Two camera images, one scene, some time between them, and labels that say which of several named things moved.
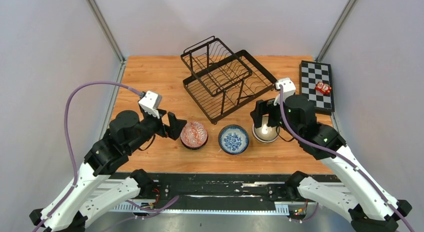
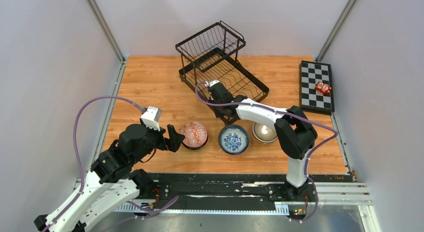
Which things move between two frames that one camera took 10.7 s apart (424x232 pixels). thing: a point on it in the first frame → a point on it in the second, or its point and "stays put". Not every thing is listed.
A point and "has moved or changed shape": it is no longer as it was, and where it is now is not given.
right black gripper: x=263 y=107 → x=218 y=114
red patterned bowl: x=194 y=135 stays put
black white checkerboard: x=311 y=73 stays put
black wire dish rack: x=218 y=82 has moved or changed shape
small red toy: x=324 y=88 stays put
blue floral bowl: x=233 y=139 stays put
